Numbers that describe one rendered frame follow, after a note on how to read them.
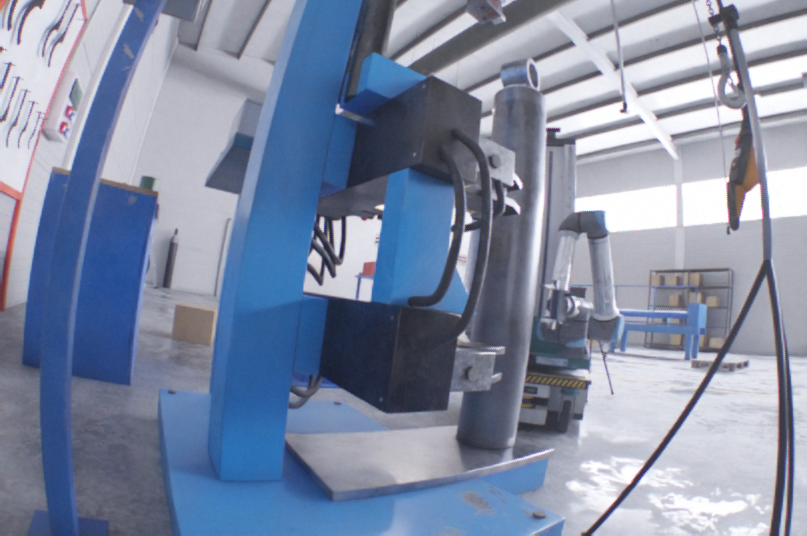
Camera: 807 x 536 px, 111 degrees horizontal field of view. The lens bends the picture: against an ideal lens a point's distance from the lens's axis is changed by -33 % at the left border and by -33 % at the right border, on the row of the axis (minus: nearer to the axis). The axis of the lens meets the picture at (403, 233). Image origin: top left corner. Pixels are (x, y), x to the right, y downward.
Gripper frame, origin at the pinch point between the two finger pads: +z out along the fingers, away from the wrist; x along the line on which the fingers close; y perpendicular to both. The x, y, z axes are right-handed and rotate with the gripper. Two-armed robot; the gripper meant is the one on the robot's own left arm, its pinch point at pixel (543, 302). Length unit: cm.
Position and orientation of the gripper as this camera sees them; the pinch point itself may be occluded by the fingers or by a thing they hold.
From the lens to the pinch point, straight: 168.7
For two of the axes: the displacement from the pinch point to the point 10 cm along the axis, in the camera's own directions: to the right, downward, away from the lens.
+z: -8.2, -2.0, -5.3
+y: 5.6, -0.7, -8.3
